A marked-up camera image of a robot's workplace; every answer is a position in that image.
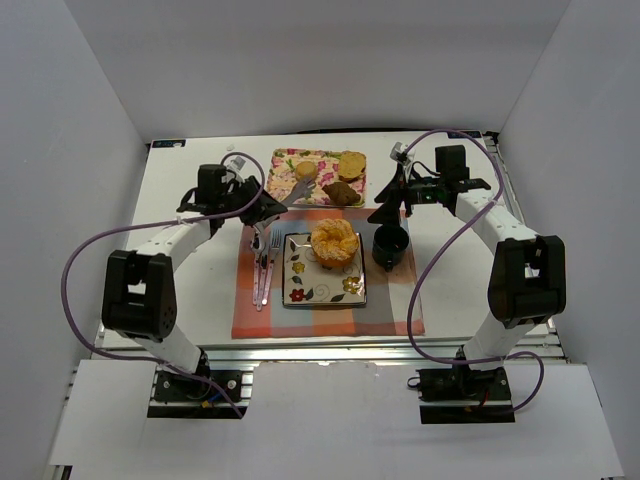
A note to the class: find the small yellow muffin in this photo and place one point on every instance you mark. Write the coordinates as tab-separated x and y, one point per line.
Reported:
306	170

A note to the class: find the silver spoon pink handle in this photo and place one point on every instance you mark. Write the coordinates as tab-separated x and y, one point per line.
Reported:
257	247

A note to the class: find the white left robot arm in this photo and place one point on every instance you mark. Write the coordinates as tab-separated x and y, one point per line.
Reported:
139	300

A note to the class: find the dark brown bread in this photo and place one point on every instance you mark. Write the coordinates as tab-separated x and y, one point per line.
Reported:
341	194

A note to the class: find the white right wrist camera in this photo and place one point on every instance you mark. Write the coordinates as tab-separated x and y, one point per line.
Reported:
401	154

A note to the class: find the orange bundt cake bread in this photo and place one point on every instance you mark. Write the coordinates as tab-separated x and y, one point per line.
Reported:
334	242

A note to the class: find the orange checkered placemat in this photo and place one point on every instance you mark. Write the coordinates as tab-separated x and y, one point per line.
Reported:
388	293

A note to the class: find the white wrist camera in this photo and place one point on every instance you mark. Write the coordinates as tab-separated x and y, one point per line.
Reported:
235	163
401	154

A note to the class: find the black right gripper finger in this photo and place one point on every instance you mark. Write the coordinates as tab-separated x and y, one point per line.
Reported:
397	179
388	212

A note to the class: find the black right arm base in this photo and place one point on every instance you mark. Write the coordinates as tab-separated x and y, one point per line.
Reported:
459	395

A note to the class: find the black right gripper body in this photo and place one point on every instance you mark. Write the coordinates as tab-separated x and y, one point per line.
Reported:
396	192

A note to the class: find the white plastic tongs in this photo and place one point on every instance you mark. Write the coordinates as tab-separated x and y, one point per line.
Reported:
302	188

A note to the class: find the floral serving tray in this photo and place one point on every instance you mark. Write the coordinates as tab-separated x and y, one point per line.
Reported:
281	178

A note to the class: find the floral square plate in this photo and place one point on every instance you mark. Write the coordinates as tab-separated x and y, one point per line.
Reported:
308	284

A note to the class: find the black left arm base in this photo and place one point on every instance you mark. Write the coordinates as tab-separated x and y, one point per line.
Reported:
176	397

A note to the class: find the silver fork pink handle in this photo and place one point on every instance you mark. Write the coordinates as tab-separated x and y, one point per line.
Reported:
266	267

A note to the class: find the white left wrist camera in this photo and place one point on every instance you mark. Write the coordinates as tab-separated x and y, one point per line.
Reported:
235	163

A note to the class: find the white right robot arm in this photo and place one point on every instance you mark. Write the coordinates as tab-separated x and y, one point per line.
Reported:
527	282

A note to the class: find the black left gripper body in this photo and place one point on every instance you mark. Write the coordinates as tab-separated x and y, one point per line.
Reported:
256	201

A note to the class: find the dark green mug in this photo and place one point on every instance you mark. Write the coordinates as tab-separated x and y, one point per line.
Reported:
389	245

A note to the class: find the round seeded bread bun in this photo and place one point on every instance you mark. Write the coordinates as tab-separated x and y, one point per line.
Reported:
351	165

